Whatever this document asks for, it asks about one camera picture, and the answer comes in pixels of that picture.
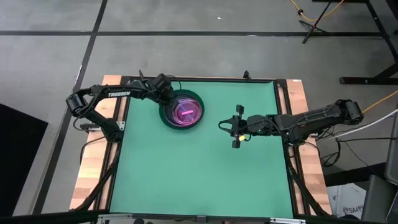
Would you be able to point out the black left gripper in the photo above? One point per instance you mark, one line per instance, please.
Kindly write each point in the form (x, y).
(161, 88)

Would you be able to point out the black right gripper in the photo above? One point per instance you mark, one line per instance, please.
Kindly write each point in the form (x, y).
(248, 126)

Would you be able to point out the clear pink plastic plate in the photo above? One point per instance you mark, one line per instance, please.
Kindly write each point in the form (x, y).
(186, 116)

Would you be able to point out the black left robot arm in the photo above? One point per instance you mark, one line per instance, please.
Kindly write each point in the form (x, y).
(99, 91)

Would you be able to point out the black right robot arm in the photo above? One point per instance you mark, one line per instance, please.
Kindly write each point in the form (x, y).
(311, 121)

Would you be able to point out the large dark green plate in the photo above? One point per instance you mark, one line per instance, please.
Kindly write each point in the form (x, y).
(161, 113)

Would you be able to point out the yellow gripper tag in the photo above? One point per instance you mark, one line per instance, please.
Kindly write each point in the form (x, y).
(242, 137)

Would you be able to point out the green table mat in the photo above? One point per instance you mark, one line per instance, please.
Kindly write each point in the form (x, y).
(199, 174)

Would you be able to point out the black tripod stand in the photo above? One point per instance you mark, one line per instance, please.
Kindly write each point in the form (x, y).
(314, 26)

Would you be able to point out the white printed bag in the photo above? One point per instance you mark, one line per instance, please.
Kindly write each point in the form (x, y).
(345, 199)

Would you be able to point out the black cabinet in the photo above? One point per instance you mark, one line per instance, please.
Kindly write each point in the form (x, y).
(18, 155)

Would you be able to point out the dark grey chair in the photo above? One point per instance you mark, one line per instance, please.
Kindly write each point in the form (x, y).
(376, 199)

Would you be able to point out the black frame clamp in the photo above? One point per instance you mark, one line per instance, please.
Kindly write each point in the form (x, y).
(141, 74)
(247, 75)

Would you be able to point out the silver metal bracket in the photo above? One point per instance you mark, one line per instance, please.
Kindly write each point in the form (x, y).
(115, 216)
(287, 221)

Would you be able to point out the black desk frame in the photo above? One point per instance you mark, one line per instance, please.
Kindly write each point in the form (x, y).
(367, 81)

